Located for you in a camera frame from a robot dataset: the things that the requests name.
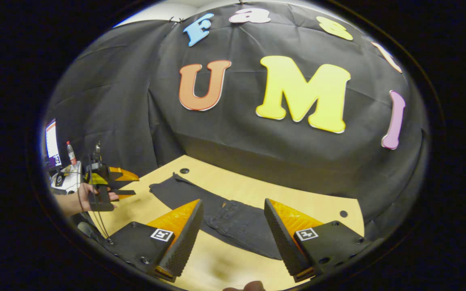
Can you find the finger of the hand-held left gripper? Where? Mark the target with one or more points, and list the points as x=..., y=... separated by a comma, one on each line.
x=121, y=174
x=124, y=192

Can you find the black backdrop cloth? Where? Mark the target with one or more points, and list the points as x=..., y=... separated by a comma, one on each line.
x=136, y=101

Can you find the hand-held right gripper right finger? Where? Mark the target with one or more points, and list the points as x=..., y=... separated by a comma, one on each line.
x=281, y=238

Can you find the white device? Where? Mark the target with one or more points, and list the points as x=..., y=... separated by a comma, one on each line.
x=71, y=180

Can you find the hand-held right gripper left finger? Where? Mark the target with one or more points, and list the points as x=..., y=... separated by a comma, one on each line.
x=186, y=236

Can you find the red-capped bottle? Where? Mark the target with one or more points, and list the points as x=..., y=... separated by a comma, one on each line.
x=71, y=155

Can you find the black jeans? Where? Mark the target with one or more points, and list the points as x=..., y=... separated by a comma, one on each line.
x=241, y=226

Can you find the computer monitor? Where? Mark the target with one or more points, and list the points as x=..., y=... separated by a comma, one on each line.
x=52, y=143

